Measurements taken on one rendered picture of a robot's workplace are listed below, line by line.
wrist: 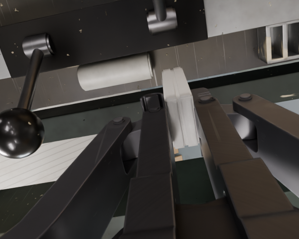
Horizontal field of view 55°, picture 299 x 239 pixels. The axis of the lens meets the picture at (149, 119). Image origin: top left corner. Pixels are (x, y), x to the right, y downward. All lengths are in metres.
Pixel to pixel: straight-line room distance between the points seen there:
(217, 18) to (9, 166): 3.18
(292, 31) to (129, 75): 0.18
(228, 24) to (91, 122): 0.23
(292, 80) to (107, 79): 0.25
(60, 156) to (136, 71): 3.15
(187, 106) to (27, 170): 3.28
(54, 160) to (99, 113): 3.03
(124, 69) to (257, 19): 0.14
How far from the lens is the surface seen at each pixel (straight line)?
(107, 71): 0.32
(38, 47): 0.30
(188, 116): 0.15
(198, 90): 0.18
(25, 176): 3.43
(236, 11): 0.30
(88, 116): 0.42
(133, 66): 0.31
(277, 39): 0.34
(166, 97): 0.15
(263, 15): 0.31
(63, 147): 3.41
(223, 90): 0.41
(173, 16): 0.27
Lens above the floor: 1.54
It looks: 25 degrees down
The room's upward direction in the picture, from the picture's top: 113 degrees counter-clockwise
